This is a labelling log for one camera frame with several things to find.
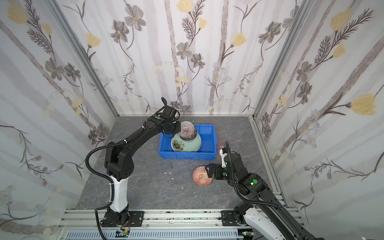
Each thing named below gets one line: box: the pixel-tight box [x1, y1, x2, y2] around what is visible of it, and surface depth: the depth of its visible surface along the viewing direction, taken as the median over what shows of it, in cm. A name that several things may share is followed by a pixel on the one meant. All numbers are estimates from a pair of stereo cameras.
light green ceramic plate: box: [171, 132, 202, 153], surface depth 100 cm
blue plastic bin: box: [158, 124, 217, 160], surface depth 98 cm
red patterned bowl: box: [178, 120, 197, 141], surface depth 97 cm
